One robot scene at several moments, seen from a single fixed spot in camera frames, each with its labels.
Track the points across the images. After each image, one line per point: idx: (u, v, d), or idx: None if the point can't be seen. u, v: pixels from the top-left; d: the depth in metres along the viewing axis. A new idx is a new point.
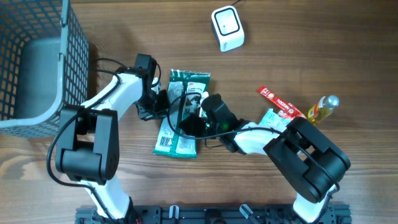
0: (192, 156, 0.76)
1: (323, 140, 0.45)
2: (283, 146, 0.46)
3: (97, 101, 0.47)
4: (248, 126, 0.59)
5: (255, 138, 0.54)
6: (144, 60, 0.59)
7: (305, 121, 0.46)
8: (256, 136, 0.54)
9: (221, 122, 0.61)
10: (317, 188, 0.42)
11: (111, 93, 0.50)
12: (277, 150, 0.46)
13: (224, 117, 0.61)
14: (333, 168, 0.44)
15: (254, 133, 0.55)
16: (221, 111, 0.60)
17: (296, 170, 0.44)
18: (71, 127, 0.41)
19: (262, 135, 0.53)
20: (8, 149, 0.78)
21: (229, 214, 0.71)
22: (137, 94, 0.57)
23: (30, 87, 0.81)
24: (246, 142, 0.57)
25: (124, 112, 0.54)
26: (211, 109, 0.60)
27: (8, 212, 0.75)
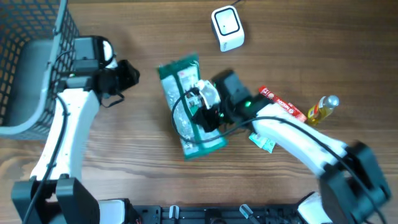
0: (222, 144, 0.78)
1: (377, 175, 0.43)
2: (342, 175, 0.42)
3: (51, 157, 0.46)
4: (280, 113, 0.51)
5: (293, 138, 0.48)
6: (86, 46, 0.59)
7: (366, 150, 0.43)
8: (295, 137, 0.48)
9: (232, 94, 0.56)
10: (357, 219, 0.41)
11: (62, 133, 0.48)
12: (336, 178, 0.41)
13: (235, 88, 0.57)
14: (379, 198, 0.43)
15: (290, 129, 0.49)
16: (230, 80, 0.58)
17: (346, 202, 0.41)
18: (35, 211, 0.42)
19: (305, 140, 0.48)
20: (8, 149, 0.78)
21: (229, 214, 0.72)
22: (93, 107, 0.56)
23: (26, 88, 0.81)
24: (276, 134, 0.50)
25: (86, 132, 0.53)
26: (221, 79, 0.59)
27: (7, 213, 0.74)
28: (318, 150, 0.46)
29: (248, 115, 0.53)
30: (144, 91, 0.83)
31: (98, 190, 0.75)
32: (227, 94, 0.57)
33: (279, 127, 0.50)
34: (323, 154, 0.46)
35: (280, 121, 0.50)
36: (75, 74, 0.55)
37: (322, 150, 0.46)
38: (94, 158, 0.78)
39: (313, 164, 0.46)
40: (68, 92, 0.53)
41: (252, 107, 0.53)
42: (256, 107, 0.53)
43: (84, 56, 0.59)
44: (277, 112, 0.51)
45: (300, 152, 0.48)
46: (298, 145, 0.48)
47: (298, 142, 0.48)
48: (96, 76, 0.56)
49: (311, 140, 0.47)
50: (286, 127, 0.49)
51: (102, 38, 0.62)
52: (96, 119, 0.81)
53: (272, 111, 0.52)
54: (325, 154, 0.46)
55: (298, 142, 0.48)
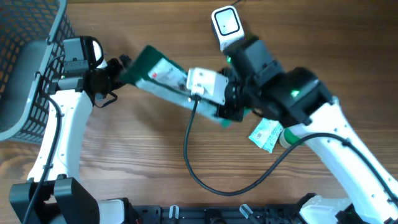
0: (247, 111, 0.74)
1: None
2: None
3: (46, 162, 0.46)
4: (341, 127, 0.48)
5: (355, 171, 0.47)
6: (71, 45, 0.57)
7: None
8: (359, 173, 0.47)
9: (260, 71, 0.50)
10: None
11: (58, 137, 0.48)
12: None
13: (263, 63, 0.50)
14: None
15: (353, 159, 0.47)
16: (255, 53, 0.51)
17: None
18: (34, 212, 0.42)
19: (369, 181, 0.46)
20: (10, 149, 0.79)
21: (229, 214, 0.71)
22: (87, 108, 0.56)
23: (20, 86, 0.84)
24: (335, 157, 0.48)
25: (81, 132, 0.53)
26: (242, 50, 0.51)
27: (8, 212, 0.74)
28: (381, 199, 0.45)
29: (292, 110, 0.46)
30: (143, 92, 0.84)
31: (98, 190, 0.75)
32: (254, 73, 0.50)
33: (340, 150, 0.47)
34: (387, 206, 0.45)
35: (342, 144, 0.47)
36: (66, 76, 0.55)
37: (389, 201, 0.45)
38: (94, 158, 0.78)
39: (373, 211, 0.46)
40: (60, 93, 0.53)
41: (296, 97, 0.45)
42: (300, 98, 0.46)
43: (73, 57, 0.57)
44: (336, 126, 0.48)
45: (359, 190, 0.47)
46: (363, 185, 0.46)
47: (361, 180, 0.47)
48: (87, 76, 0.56)
49: (375, 184, 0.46)
50: (349, 154, 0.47)
51: (91, 38, 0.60)
52: (93, 119, 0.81)
53: (326, 116, 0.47)
54: (390, 205, 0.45)
55: (362, 182, 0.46)
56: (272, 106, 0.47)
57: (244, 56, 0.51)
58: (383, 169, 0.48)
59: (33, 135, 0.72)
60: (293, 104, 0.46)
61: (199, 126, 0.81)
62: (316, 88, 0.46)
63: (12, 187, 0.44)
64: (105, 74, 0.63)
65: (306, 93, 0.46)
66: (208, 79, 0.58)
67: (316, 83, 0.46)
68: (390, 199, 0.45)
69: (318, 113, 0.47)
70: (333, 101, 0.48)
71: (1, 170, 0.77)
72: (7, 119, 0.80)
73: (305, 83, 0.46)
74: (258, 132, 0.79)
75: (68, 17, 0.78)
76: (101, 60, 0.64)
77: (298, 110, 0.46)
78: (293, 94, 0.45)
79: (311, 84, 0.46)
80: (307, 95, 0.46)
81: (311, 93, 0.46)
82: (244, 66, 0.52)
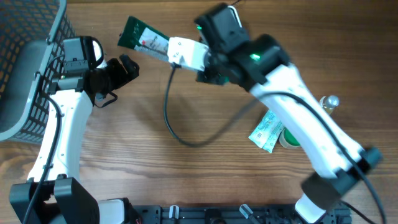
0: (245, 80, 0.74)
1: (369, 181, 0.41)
2: (351, 183, 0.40)
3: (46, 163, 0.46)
4: (296, 87, 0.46)
5: (306, 126, 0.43)
6: (71, 45, 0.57)
7: (377, 154, 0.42)
8: (311, 127, 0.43)
9: (224, 38, 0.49)
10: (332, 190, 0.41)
11: (57, 137, 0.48)
12: (346, 186, 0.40)
13: (229, 30, 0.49)
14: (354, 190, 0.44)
15: (306, 115, 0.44)
16: (221, 20, 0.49)
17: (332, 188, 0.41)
18: (34, 212, 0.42)
19: (321, 135, 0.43)
20: (10, 149, 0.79)
21: (229, 214, 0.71)
22: (86, 107, 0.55)
23: (20, 86, 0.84)
24: (289, 116, 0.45)
25: (81, 132, 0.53)
26: (208, 16, 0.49)
27: (8, 212, 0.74)
28: (332, 151, 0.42)
29: (253, 71, 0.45)
30: (143, 93, 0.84)
31: (97, 190, 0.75)
32: (219, 39, 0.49)
33: (295, 109, 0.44)
34: (337, 158, 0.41)
35: (296, 102, 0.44)
36: (66, 76, 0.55)
37: (339, 152, 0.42)
38: (94, 158, 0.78)
39: (324, 164, 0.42)
40: (60, 93, 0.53)
41: (256, 61, 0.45)
42: (260, 63, 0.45)
43: (73, 57, 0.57)
44: (291, 86, 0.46)
45: (310, 145, 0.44)
46: (313, 137, 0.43)
47: (312, 134, 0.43)
48: (87, 76, 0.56)
49: (328, 137, 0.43)
50: (302, 111, 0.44)
51: (91, 38, 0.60)
52: (93, 119, 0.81)
53: (283, 76, 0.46)
54: (341, 157, 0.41)
55: (313, 137, 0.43)
56: (234, 70, 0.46)
57: (211, 23, 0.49)
58: (334, 124, 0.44)
59: (33, 135, 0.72)
60: (254, 69, 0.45)
61: (199, 126, 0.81)
62: (276, 52, 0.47)
63: (12, 188, 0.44)
64: (104, 74, 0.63)
65: (266, 57, 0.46)
66: (185, 49, 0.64)
67: (275, 50, 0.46)
68: (339, 150, 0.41)
69: (276, 76, 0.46)
70: (288, 63, 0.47)
71: (1, 170, 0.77)
72: (7, 119, 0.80)
73: (265, 50, 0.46)
74: (258, 132, 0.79)
75: (68, 17, 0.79)
76: (101, 60, 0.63)
77: (262, 77, 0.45)
78: (253, 58, 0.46)
79: (271, 50, 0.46)
80: (267, 61, 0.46)
81: (272, 60, 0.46)
82: (211, 37, 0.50)
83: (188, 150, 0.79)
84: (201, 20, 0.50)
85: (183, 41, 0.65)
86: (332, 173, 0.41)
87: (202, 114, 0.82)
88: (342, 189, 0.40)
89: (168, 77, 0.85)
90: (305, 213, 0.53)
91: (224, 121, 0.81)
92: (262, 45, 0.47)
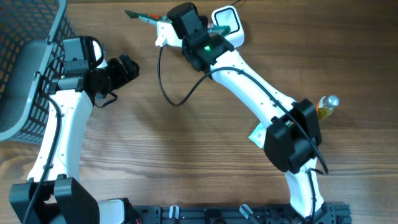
0: None
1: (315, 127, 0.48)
2: (286, 129, 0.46)
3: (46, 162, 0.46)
4: (238, 63, 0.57)
5: (247, 90, 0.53)
6: (71, 45, 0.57)
7: (311, 106, 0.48)
8: (250, 91, 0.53)
9: (190, 35, 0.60)
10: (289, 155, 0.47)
11: (58, 137, 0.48)
12: (280, 131, 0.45)
13: (193, 28, 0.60)
14: (303, 149, 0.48)
15: (247, 82, 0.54)
16: (188, 20, 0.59)
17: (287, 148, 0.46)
18: (34, 213, 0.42)
19: (258, 95, 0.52)
20: (10, 149, 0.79)
21: (229, 214, 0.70)
22: (87, 108, 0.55)
23: (20, 86, 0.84)
24: (234, 84, 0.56)
25: (81, 132, 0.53)
26: (178, 15, 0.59)
27: (8, 212, 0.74)
28: (268, 106, 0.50)
29: (206, 59, 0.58)
30: (143, 93, 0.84)
31: (98, 190, 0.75)
32: (186, 35, 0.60)
33: (238, 78, 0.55)
34: (273, 109, 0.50)
35: (239, 73, 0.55)
36: (66, 76, 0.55)
37: (273, 105, 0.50)
38: (94, 158, 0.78)
39: (263, 117, 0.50)
40: (60, 94, 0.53)
41: (208, 51, 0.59)
42: (212, 52, 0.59)
43: (73, 57, 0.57)
44: (234, 63, 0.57)
45: (253, 105, 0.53)
46: (252, 98, 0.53)
47: (252, 96, 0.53)
48: (87, 76, 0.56)
49: (264, 96, 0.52)
50: (243, 79, 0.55)
51: (91, 38, 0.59)
52: (93, 119, 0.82)
53: (229, 58, 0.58)
54: (275, 109, 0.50)
55: (252, 97, 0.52)
56: (196, 61, 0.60)
57: (180, 22, 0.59)
58: (270, 86, 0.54)
59: (33, 135, 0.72)
60: (206, 56, 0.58)
61: (199, 126, 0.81)
62: (223, 44, 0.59)
63: (12, 187, 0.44)
64: (104, 74, 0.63)
65: (216, 49, 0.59)
66: (167, 33, 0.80)
67: (223, 43, 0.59)
68: (274, 103, 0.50)
69: (222, 57, 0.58)
70: (233, 49, 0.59)
71: (1, 170, 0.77)
72: (7, 119, 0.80)
73: (216, 43, 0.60)
74: (258, 132, 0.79)
75: (68, 17, 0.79)
76: (102, 60, 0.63)
77: (212, 60, 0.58)
78: (206, 49, 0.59)
79: (221, 44, 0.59)
80: (217, 51, 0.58)
81: (221, 50, 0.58)
82: (179, 30, 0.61)
83: (188, 150, 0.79)
84: (173, 17, 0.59)
85: (165, 27, 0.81)
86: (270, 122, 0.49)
87: (202, 114, 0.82)
88: (278, 134, 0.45)
89: (168, 77, 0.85)
90: (297, 206, 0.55)
91: (224, 121, 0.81)
92: (215, 40, 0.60)
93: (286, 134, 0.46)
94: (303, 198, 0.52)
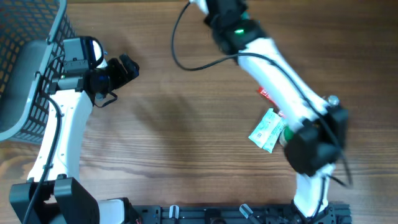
0: None
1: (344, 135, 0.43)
2: (314, 130, 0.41)
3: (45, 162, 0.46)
4: (271, 54, 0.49)
5: (277, 84, 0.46)
6: (71, 46, 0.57)
7: (344, 113, 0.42)
8: (282, 86, 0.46)
9: (222, 15, 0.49)
10: (314, 163, 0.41)
11: (58, 136, 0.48)
12: (309, 132, 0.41)
13: (227, 9, 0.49)
14: (331, 158, 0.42)
15: (278, 76, 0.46)
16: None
17: (313, 154, 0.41)
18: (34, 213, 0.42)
19: (289, 91, 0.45)
20: (11, 149, 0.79)
21: (229, 214, 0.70)
22: (86, 108, 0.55)
23: (20, 86, 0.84)
24: (260, 73, 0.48)
25: (81, 132, 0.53)
26: None
27: (9, 212, 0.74)
28: (299, 104, 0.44)
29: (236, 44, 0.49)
30: (143, 93, 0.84)
31: (98, 190, 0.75)
32: (217, 14, 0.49)
33: (267, 68, 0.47)
34: (303, 109, 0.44)
35: (270, 63, 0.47)
36: (66, 76, 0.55)
37: (305, 104, 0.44)
38: (94, 158, 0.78)
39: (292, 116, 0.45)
40: (60, 93, 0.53)
41: (239, 36, 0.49)
42: (243, 38, 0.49)
43: (73, 57, 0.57)
44: (266, 51, 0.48)
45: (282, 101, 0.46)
46: (284, 95, 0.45)
47: (285, 92, 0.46)
48: (87, 77, 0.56)
49: (294, 92, 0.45)
50: (273, 71, 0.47)
51: (91, 38, 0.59)
52: (93, 119, 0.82)
53: (260, 46, 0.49)
54: (306, 109, 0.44)
55: (284, 93, 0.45)
56: (224, 44, 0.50)
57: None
58: (301, 81, 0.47)
59: (33, 135, 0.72)
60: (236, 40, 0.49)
61: (199, 126, 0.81)
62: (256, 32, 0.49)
63: (12, 187, 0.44)
64: (104, 74, 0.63)
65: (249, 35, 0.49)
66: None
67: (255, 30, 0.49)
68: (306, 103, 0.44)
69: (254, 45, 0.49)
70: (266, 37, 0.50)
71: (1, 170, 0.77)
72: (7, 119, 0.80)
73: (250, 27, 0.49)
74: (258, 132, 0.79)
75: (68, 17, 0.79)
76: (102, 60, 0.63)
77: (242, 45, 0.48)
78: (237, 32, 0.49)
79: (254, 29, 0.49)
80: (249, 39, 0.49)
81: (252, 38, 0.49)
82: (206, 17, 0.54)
83: (188, 150, 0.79)
84: None
85: None
86: (298, 122, 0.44)
87: (202, 114, 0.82)
88: (304, 134, 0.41)
89: (168, 77, 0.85)
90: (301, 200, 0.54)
91: (224, 121, 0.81)
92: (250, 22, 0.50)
93: (312, 134, 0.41)
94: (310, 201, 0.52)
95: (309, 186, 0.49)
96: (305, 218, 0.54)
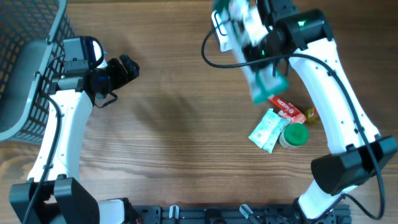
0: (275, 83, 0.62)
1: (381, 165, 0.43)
2: (358, 160, 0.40)
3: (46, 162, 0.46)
4: (332, 61, 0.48)
5: (330, 96, 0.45)
6: (71, 46, 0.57)
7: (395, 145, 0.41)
8: (335, 101, 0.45)
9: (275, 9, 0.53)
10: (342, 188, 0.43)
11: (58, 136, 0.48)
12: (352, 162, 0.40)
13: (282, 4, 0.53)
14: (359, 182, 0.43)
15: (337, 94, 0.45)
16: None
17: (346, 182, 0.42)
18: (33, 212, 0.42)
19: (341, 108, 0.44)
20: (11, 148, 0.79)
21: (229, 214, 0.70)
22: (87, 108, 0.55)
23: (20, 86, 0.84)
24: (316, 83, 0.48)
25: (81, 132, 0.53)
26: None
27: (8, 212, 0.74)
28: (349, 128, 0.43)
29: (293, 30, 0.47)
30: (143, 93, 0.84)
31: (98, 190, 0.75)
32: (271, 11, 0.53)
33: (324, 79, 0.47)
34: (353, 134, 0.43)
35: (328, 74, 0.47)
36: (66, 76, 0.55)
37: (356, 131, 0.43)
38: (94, 158, 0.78)
39: (337, 137, 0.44)
40: (60, 93, 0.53)
41: (301, 28, 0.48)
42: (305, 31, 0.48)
43: (73, 57, 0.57)
44: (328, 58, 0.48)
45: (330, 114, 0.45)
46: (335, 112, 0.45)
47: (337, 109, 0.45)
48: (87, 77, 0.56)
49: (347, 112, 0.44)
50: (329, 83, 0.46)
51: (91, 38, 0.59)
52: (92, 119, 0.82)
53: (323, 48, 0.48)
54: (355, 134, 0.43)
55: (335, 109, 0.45)
56: (279, 33, 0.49)
57: None
58: (359, 104, 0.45)
59: (33, 135, 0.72)
60: (293, 26, 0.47)
61: (199, 126, 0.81)
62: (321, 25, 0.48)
63: (12, 186, 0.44)
64: (104, 74, 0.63)
65: (311, 25, 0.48)
66: None
67: (324, 20, 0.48)
68: (357, 129, 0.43)
69: (315, 44, 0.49)
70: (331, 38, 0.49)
71: (1, 170, 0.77)
72: (7, 119, 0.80)
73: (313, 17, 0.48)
74: (258, 132, 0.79)
75: (68, 17, 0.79)
76: (102, 59, 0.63)
77: (300, 42, 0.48)
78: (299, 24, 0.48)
79: (316, 20, 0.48)
80: (309, 30, 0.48)
81: (315, 29, 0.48)
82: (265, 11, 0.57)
83: (188, 150, 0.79)
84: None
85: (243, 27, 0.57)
86: (343, 147, 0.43)
87: (202, 114, 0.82)
88: (347, 163, 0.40)
89: (168, 77, 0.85)
90: (308, 204, 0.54)
91: (224, 121, 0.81)
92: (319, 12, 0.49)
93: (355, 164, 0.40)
94: (318, 208, 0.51)
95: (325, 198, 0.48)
96: (307, 219, 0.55)
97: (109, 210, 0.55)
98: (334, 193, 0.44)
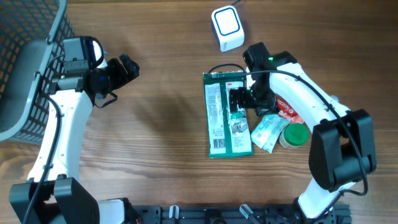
0: (248, 153, 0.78)
1: (369, 145, 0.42)
2: (335, 131, 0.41)
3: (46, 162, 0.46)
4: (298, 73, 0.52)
5: (300, 93, 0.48)
6: (71, 46, 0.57)
7: (368, 117, 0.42)
8: (306, 96, 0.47)
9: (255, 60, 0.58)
10: (334, 175, 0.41)
11: (58, 136, 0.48)
12: (328, 132, 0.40)
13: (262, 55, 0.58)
14: (352, 168, 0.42)
15: (306, 89, 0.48)
16: (259, 48, 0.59)
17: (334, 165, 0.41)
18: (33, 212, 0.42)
19: (310, 99, 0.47)
20: (11, 148, 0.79)
21: (229, 214, 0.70)
22: (87, 107, 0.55)
23: (20, 86, 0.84)
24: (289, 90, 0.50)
25: (81, 132, 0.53)
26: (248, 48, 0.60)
27: (9, 212, 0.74)
28: (322, 111, 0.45)
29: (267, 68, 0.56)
30: (143, 92, 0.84)
31: (98, 190, 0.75)
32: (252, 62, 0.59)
33: (295, 83, 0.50)
34: (326, 114, 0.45)
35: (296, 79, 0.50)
36: (66, 76, 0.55)
37: (326, 111, 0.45)
38: (94, 158, 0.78)
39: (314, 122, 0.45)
40: (60, 93, 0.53)
41: (271, 63, 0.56)
42: (273, 63, 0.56)
43: (73, 57, 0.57)
44: (295, 70, 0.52)
45: (303, 109, 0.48)
46: (307, 104, 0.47)
47: (308, 101, 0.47)
48: (87, 77, 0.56)
49: (318, 101, 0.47)
50: (297, 84, 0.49)
51: (91, 38, 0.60)
52: (92, 119, 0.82)
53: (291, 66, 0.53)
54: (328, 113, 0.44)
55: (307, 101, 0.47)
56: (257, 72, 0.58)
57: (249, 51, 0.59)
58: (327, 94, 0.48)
59: (33, 135, 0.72)
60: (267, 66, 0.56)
61: (199, 126, 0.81)
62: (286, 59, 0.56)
63: (12, 186, 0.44)
64: (104, 74, 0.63)
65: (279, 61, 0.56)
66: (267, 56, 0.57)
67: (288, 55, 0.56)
68: (327, 109, 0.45)
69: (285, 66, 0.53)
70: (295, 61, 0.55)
71: (1, 170, 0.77)
72: (7, 119, 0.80)
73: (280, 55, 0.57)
74: (258, 132, 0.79)
75: (68, 17, 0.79)
76: (102, 60, 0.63)
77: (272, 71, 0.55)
78: (268, 59, 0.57)
79: (285, 56, 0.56)
80: (278, 63, 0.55)
81: (283, 63, 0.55)
82: (249, 62, 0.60)
83: (188, 150, 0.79)
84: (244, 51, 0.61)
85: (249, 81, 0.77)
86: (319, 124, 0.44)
87: (202, 114, 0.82)
88: (323, 134, 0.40)
89: (168, 77, 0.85)
90: (308, 203, 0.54)
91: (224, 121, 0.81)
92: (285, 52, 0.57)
93: (332, 135, 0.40)
94: (317, 207, 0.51)
95: (323, 196, 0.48)
96: (306, 219, 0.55)
97: (109, 209, 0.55)
98: (332, 186, 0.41)
